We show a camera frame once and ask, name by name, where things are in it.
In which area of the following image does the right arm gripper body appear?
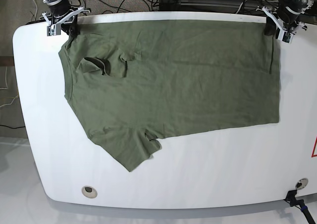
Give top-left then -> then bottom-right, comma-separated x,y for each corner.
42,6 -> 91,26

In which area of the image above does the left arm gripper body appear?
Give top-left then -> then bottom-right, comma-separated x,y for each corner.
256,6 -> 308,35

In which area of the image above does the olive green T-shirt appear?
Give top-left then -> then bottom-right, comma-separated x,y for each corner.
58,20 -> 280,171

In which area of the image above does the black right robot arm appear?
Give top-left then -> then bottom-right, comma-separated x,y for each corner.
41,0 -> 91,27

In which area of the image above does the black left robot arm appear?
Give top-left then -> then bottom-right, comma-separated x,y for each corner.
62,0 -> 314,42

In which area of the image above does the red warning sticker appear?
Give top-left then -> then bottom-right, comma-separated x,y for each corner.
311,138 -> 317,158

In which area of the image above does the right table grommet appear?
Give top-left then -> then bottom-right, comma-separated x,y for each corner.
295,178 -> 309,190

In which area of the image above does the table grommet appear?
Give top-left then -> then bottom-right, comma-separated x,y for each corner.
295,178 -> 309,190
81,186 -> 98,199

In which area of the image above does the left table grommet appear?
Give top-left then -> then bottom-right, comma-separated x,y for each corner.
81,186 -> 98,199

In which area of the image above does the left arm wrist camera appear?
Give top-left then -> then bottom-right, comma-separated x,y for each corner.
275,29 -> 294,44

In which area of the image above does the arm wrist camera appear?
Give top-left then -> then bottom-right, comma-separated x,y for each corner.
47,24 -> 61,36
275,29 -> 294,44

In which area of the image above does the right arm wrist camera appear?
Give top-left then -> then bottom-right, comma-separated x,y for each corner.
47,24 -> 61,36

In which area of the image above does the black clamp with cable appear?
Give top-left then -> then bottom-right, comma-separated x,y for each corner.
284,190 -> 316,224

